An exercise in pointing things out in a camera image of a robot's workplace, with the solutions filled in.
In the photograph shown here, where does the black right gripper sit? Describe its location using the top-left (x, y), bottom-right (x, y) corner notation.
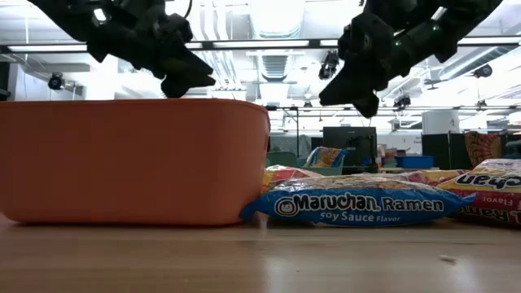
top-left (319, 24), bottom-right (440, 119)

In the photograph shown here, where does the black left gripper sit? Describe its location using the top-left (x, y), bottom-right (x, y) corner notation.
top-left (87, 15), bottom-right (216, 98)

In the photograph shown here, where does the blue soy sauce ramen packet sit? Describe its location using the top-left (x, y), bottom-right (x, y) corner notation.
top-left (304, 146), bottom-right (348, 169)
top-left (239, 174), bottom-right (477, 229)

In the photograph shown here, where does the orange chicken ramen packet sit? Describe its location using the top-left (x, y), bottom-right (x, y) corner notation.
top-left (376, 169), bottom-right (467, 189)
top-left (262, 164), bottom-right (326, 195)

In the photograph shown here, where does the red beef ramen packet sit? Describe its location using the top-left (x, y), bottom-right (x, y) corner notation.
top-left (437, 157), bottom-right (521, 228)

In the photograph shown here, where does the black equipment cabinet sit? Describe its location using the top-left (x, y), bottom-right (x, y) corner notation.
top-left (322, 126), bottom-right (379, 174)

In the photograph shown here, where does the black ceiling spotlight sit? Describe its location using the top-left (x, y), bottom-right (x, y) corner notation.
top-left (47, 72), bottom-right (65, 91)
top-left (392, 94), bottom-right (412, 111)
top-left (473, 63), bottom-right (493, 79)
top-left (317, 50), bottom-right (341, 81)

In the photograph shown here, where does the thin black pole stand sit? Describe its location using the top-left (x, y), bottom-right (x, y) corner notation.
top-left (264, 104), bottom-right (300, 159)

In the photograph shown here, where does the blue storage bin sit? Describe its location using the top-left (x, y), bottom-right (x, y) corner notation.
top-left (396, 155), bottom-right (436, 170)

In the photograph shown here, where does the overhead LED light bar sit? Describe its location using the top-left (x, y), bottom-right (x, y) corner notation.
top-left (0, 37), bottom-right (521, 54)

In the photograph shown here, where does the green chair back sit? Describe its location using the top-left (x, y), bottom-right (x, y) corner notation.
top-left (266, 151), bottom-right (299, 168)

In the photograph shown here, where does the orange plastic bin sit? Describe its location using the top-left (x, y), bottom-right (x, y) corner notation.
top-left (0, 98), bottom-right (272, 227)

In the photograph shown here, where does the orange patterned fabric item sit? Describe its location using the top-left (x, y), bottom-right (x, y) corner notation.
top-left (464, 130), bottom-right (506, 166)

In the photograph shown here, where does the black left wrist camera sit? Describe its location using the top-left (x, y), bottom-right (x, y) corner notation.
top-left (156, 12), bottom-right (195, 45)

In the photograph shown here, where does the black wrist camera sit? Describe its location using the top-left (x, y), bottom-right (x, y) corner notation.
top-left (337, 11), bottom-right (395, 62)
top-left (156, 12), bottom-right (195, 45)

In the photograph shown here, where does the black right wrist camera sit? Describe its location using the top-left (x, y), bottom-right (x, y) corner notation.
top-left (337, 11), bottom-right (395, 62)

